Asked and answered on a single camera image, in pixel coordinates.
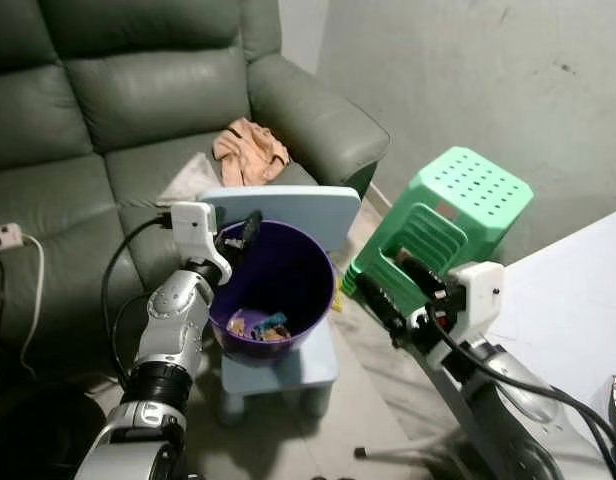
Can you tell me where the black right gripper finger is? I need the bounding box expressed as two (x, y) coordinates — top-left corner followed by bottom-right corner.
(353, 271), (413, 350)
(392, 251), (452, 294)

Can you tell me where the purple plastic rubbish bin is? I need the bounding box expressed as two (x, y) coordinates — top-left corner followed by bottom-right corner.
(207, 220), (337, 367)

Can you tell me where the light blue small chair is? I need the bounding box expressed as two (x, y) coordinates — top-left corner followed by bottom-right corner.
(195, 185), (362, 427)

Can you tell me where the grey-white folded cloth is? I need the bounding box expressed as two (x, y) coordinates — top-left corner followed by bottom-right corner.
(158, 152), (225, 207)

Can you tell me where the peach crumpled cloth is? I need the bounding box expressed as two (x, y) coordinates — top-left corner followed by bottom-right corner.
(212, 117), (291, 189)

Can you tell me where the tan crumpled wrapper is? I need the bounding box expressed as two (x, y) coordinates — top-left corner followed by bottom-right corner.
(227, 310), (259, 341)

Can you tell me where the blue snack wrapper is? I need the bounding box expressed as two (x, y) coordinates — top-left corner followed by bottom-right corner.
(254, 313), (292, 343)

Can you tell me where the green plastic stool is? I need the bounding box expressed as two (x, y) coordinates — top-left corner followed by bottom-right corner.
(341, 146), (535, 303)

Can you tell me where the grey table leg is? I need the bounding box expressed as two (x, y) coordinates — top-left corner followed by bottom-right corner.
(353, 445), (461, 467)

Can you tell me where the green leather sofa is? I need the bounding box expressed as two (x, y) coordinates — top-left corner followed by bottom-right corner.
(0, 0), (391, 386)

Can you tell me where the white power strip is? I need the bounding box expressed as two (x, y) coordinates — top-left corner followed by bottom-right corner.
(0, 224), (25, 252)

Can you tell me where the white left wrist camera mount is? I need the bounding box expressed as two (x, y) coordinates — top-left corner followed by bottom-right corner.
(169, 201), (233, 285)

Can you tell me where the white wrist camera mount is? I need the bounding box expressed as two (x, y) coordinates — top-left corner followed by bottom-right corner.
(169, 201), (233, 285)
(449, 261), (506, 347)

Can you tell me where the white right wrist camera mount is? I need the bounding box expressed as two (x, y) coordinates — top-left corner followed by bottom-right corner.
(449, 261), (506, 347)

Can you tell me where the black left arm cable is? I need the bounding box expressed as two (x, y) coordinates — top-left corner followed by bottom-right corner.
(100, 214), (175, 393)

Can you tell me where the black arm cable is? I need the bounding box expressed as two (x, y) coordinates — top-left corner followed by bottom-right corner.
(100, 214), (175, 393)
(426, 318), (616, 453)

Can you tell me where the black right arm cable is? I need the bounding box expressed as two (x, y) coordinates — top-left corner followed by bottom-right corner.
(426, 318), (616, 453)

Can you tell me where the white power cable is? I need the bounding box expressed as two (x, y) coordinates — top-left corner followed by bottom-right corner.
(16, 234), (46, 379)

